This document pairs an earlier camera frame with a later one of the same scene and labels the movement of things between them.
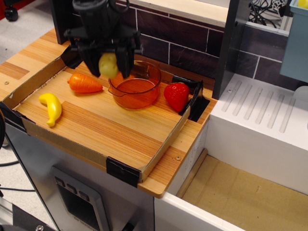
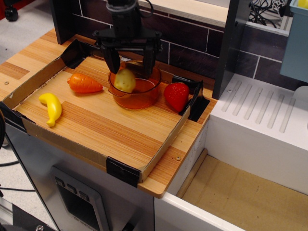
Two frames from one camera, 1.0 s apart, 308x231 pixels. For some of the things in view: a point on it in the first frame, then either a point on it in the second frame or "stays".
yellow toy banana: (54, 106) stays
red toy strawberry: (177, 94) stays
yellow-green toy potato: (108, 65) -> (124, 81)
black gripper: (100, 31) -> (127, 33)
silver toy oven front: (80, 196) stays
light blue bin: (295, 63) stays
